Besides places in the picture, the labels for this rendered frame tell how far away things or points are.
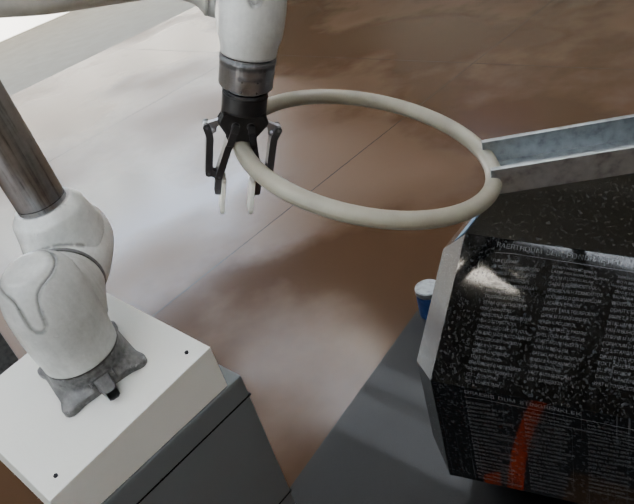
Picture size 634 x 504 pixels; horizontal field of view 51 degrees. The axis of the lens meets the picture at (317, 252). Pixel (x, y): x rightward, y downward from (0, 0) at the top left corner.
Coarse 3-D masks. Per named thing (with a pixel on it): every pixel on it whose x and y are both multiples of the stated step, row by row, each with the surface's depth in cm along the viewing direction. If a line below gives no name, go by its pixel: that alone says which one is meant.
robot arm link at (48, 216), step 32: (0, 96) 118; (0, 128) 119; (0, 160) 121; (32, 160) 125; (32, 192) 126; (64, 192) 133; (32, 224) 129; (64, 224) 130; (96, 224) 137; (96, 256) 134
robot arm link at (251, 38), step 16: (224, 0) 96; (240, 0) 95; (256, 0) 95; (272, 0) 96; (224, 16) 97; (240, 16) 96; (256, 16) 96; (272, 16) 97; (224, 32) 99; (240, 32) 97; (256, 32) 97; (272, 32) 98; (224, 48) 101; (240, 48) 99; (256, 48) 99; (272, 48) 101
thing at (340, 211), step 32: (288, 96) 131; (320, 96) 135; (352, 96) 137; (384, 96) 137; (448, 128) 132; (256, 160) 107; (480, 160) 123; (288, 192) 102; (480, 192) 110; (384, 224) 100; (416, 224) 101; (448, 224) 103
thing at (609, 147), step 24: (600, 120) 120; (624, 120) 118; (504, 144) 123; (528, 144) 122; (552, 144) 122; (576, 144) 122; (600, 144) 121; (624, 144) 119; (504, 168) 113; (528, 168) 113; (552, 168) 113; (576, 168) 112; (600, 168) 112; (624, 168) 112; (504, 192) 116
